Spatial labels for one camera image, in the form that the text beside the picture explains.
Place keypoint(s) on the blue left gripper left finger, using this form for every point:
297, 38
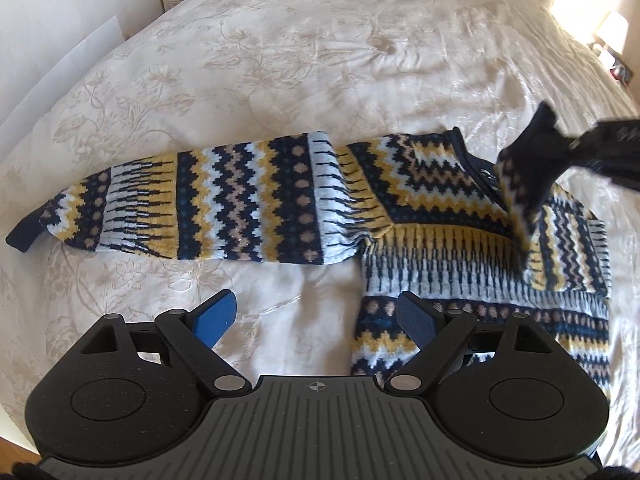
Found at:
212, 318

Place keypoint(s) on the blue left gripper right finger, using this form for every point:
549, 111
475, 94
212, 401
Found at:
418, 319

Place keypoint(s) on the patterned knit sweater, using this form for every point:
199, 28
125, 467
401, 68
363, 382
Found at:
419, 212

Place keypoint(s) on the cream embroidered bedspread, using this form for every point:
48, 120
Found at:
213, 72

